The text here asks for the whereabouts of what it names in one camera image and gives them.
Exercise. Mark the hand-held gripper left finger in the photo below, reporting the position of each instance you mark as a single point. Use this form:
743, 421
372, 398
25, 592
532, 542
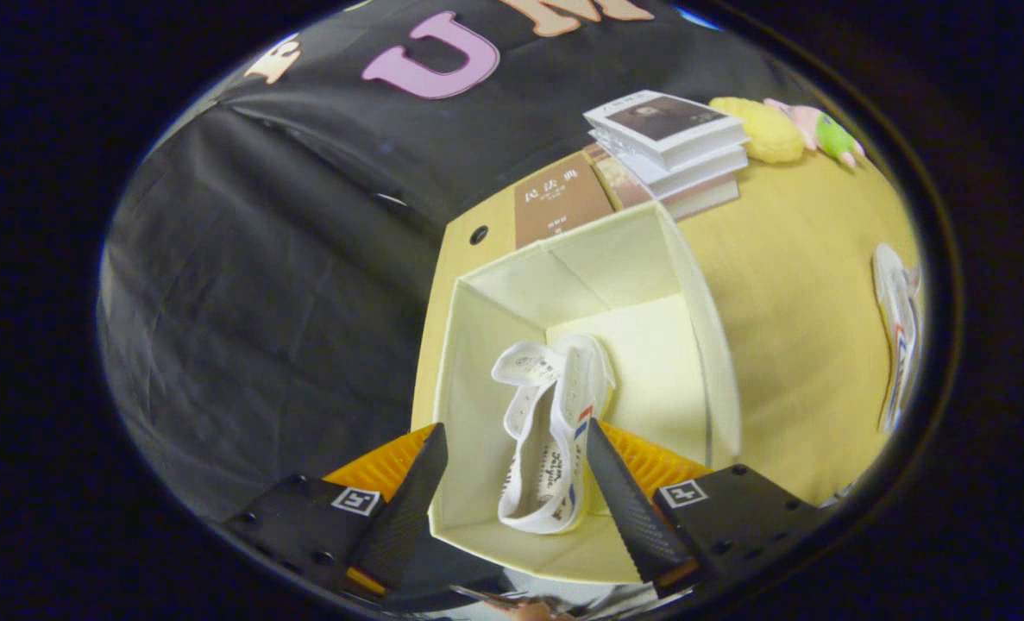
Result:
408, 509

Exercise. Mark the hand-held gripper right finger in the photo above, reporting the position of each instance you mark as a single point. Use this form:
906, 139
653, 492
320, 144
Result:
628, 509

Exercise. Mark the white printed shoe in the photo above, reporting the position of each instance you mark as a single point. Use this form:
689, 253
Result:
550, 448
898, 332

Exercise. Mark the cream fabric storage box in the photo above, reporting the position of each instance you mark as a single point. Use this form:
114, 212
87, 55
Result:
650, 345

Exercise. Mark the black backdrop cloth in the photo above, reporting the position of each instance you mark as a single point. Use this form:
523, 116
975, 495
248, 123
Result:
287, 259

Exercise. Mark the brown cover book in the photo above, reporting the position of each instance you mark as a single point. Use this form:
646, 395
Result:
559, 205

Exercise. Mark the white book with dark cover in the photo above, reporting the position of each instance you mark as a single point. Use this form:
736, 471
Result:
671, 123

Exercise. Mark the yellow plush toy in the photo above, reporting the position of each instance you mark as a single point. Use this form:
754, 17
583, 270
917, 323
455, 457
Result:
762, 129

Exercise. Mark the pink and green plush toy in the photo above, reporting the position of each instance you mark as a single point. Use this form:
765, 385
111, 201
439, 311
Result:
826, 134

